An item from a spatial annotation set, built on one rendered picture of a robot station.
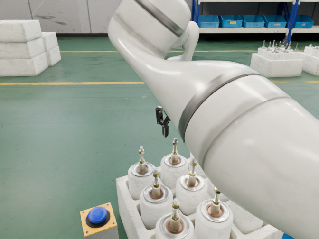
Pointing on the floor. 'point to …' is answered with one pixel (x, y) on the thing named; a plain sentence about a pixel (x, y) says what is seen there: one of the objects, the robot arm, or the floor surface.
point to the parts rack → (263, 27)
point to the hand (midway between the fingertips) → (175, 135)
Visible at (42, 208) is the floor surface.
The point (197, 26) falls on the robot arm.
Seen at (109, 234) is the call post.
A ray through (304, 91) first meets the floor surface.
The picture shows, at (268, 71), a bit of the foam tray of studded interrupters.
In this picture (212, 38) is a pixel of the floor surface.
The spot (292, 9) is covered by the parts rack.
